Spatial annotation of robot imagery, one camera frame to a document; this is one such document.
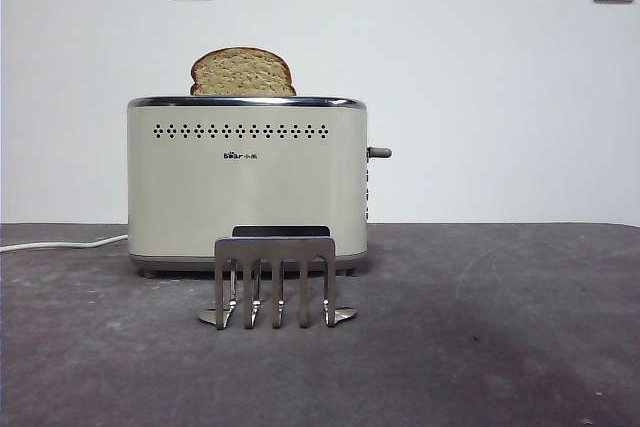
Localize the brown wholegrain bread slice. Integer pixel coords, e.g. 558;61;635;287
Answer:
188;46;299;97

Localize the steel toast rack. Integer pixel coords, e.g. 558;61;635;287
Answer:
197;224;359;331

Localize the cream and steel toaster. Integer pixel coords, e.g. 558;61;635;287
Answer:
125;95;371;279

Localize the white power cable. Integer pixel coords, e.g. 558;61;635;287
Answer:
0;232;129;254

